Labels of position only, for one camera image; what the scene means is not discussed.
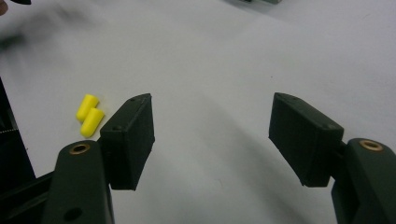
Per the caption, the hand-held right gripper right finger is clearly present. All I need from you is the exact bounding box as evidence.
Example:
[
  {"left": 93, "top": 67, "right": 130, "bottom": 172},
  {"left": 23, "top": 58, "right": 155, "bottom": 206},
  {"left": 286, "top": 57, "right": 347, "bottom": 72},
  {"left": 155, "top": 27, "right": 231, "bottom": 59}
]
[{"left": 268, "top": 91, "right": 345, "bottom": 188}]

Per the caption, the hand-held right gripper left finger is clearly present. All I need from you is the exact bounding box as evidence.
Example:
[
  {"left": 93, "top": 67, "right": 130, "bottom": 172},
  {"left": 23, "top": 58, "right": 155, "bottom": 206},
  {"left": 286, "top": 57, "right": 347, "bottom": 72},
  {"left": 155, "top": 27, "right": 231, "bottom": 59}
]
[{"left": 99, "top": 92, "right": 156, "bottom": 191}]

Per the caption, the yellow foam earplug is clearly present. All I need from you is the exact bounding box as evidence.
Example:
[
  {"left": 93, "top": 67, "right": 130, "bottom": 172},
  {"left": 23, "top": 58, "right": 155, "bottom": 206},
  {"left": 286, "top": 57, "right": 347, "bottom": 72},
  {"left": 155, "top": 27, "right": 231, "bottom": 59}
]
[
  {"left": 76, "top": 93, "right": 100, "bottom": 123},
  {"left": 79, "top": 107, "right": 106, "bottom": 139}
]

